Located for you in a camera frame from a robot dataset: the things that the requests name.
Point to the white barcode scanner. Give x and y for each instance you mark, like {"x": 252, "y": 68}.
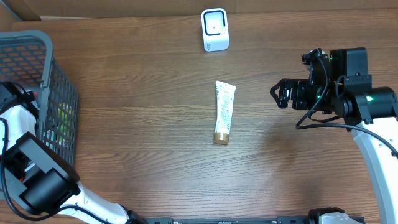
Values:
{"x": 215, "y": 30}

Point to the green yellow drink pouch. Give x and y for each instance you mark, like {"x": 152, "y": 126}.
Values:
{"x": 61, "y": 130}

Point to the white cream tube gold cap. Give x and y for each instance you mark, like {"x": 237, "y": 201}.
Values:
{"x": 224, "y": 111}

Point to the grey plastic shopping basket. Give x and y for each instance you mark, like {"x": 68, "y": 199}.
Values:
{"x": 27, "y": 59}

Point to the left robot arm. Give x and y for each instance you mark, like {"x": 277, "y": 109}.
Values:
{"x": 36, "y": 182}

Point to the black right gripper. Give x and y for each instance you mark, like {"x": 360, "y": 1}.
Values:
{"x": 298, "y": 86}

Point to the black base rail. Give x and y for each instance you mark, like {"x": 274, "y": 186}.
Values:
{"x": 278, "y": 220}

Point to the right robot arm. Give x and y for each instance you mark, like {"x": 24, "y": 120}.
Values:
{"x": 339, "y": 94}

